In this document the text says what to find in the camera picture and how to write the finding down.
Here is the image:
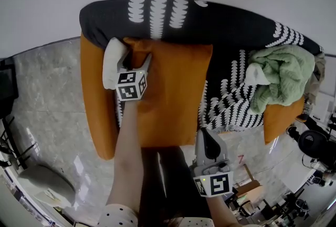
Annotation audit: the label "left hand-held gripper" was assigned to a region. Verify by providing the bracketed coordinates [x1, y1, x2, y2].
[114, 49, 153, 102]

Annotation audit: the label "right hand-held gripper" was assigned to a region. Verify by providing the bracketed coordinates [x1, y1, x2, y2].
[189, 128, 235, 198]

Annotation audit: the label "orange cushion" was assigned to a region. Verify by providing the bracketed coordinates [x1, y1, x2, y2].
[123, 36, 214, 149]
[262, 95, 307, 146]

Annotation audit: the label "person's right forearm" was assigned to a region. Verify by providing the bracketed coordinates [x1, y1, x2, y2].
[205, 195, 237, 227]

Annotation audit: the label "person's left forearm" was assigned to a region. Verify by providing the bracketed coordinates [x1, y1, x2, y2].
[104, 99, 145, 213]

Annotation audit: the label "person's black trousers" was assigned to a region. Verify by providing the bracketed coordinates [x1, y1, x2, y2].
[139, 145, 197, 224]

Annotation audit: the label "orange sofa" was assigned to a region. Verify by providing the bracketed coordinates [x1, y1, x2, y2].
[79, 0, 327, 161]

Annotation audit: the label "black white patterned throw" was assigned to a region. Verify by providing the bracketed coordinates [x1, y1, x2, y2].
[79, 0, 324, 134]

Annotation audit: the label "black office chair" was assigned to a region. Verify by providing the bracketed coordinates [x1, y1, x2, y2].
[297, 129, 331, 161]

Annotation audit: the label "green fleece blanket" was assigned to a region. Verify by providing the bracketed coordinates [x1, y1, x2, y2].
[245, 45, 316, 115]

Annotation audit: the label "person's white dotted shirt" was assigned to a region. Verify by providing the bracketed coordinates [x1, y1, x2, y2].
[98, 203, 214, 227]

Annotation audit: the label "grey garment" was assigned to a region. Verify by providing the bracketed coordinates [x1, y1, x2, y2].
[304, 52, 327, 106]

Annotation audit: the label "black glass stand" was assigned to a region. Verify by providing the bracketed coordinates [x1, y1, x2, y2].
[0, 59, 19, 120]

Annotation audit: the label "white round armchair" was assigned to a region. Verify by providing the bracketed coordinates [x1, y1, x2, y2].
[18, 164, 76, 209]

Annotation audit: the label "yellow white booklet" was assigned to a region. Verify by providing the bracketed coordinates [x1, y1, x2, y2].
[34, 189, 64, 208]

